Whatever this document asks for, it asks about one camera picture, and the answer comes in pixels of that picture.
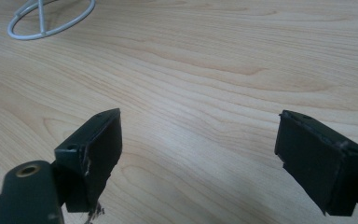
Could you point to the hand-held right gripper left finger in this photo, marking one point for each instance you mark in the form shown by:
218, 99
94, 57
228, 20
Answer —
99, 149

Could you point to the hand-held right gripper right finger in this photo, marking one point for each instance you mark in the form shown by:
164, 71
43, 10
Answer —
320, 165

